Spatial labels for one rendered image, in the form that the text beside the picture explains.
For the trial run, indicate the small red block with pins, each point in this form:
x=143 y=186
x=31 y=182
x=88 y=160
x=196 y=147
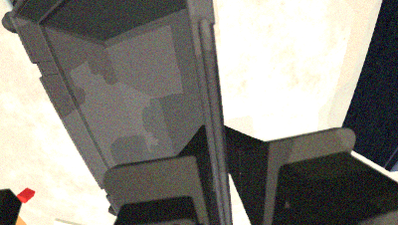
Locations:
x=26 y=194

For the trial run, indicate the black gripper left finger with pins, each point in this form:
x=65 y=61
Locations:
x=189 y=173

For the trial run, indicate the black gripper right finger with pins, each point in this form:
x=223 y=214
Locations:
x=254 y=164

